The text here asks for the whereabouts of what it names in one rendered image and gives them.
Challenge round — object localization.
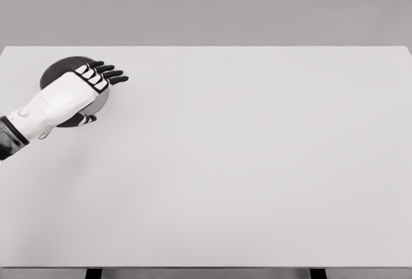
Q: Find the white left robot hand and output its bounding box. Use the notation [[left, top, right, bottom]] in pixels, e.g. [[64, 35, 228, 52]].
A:
[[35, 60, 129, 127]]

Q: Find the grey metal pot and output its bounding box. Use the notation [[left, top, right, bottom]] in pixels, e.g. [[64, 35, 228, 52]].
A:
[[39, 55, 111, 140]]

